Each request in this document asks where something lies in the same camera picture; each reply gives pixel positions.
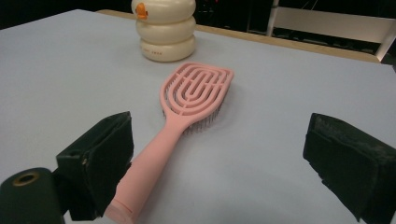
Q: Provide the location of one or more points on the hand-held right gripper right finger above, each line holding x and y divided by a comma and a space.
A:
351, 161

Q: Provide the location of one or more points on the light blue table mat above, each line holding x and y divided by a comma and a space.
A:
280, 102

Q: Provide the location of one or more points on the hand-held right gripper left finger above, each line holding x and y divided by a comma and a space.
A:
93, 168

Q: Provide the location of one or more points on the wooden table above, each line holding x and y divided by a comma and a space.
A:
280, 42

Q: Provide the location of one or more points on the white desk frame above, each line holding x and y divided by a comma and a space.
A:
327, 23

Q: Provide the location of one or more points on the cream ribbed holder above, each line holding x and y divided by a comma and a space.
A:
166, 31

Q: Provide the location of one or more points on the pink hairbrush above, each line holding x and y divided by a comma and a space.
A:
155, 155

